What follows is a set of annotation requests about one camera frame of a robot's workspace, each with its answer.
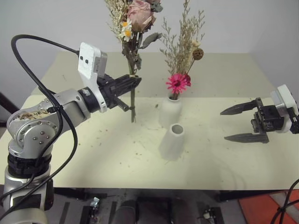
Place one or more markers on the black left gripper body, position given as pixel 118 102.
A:
pixel 107 89

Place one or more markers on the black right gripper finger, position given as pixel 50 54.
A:
pixel 247 137
pixel 240 108

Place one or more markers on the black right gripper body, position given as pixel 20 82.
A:
pixel 268 119

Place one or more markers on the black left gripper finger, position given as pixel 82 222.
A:
pixel 128 80
pixel 125 89

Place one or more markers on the dried pink rose bouquet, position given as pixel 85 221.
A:
pixel 140 16

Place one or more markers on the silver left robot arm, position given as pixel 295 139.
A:
pixel 28 130

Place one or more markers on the white ceramic vase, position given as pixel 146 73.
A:
pixel 170 112
pixel 171 144

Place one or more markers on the dried bouquet with magenta daisy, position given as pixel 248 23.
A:
pixel 184 46

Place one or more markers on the orange red floor object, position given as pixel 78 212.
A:
pixel 257 210

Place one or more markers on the small metal clamp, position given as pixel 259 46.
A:
pixel 94 206
pixel 206 214

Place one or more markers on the dark brown furniture piece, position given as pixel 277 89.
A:
pixel 8 109

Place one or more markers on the dark rounded shape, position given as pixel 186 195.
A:
pixel 127 213

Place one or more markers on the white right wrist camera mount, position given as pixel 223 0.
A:
pixel 286 98

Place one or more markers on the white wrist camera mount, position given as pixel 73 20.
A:
pixel 88 63
pixel 286 98

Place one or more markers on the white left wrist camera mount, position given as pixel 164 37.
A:
pixel 88 63

